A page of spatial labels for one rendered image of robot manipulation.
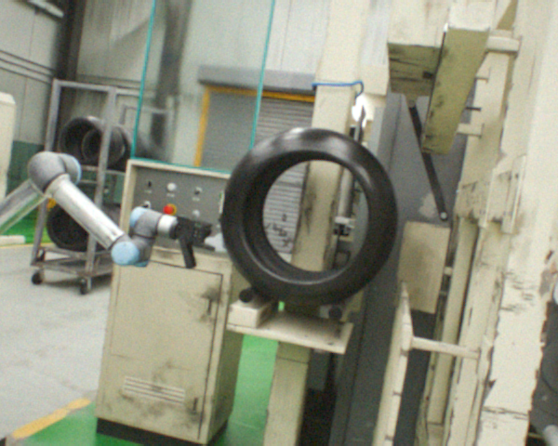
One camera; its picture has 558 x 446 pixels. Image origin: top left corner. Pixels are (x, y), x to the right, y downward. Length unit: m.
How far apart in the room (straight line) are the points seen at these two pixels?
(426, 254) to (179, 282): 1.09
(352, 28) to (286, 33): 9.52
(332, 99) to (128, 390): 1.56
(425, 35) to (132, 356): 1.86
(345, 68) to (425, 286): 0.82
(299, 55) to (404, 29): 10.00
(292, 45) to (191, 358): 9.50
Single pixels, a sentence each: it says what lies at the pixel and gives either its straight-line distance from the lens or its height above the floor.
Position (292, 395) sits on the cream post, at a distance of 2.17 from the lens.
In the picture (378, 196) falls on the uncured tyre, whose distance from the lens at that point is 1.65.
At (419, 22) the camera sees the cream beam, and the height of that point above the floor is 1.69.
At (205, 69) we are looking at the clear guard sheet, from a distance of 2.53.
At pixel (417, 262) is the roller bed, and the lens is 1.96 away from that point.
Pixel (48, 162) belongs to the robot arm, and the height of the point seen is 1.21.
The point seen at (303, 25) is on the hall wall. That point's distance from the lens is 11.59.
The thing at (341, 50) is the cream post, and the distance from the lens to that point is 2.11.
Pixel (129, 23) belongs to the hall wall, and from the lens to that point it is 13.16.
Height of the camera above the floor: 1.24
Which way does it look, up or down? 3 degrees down
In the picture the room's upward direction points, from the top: 9 degrees clockwise
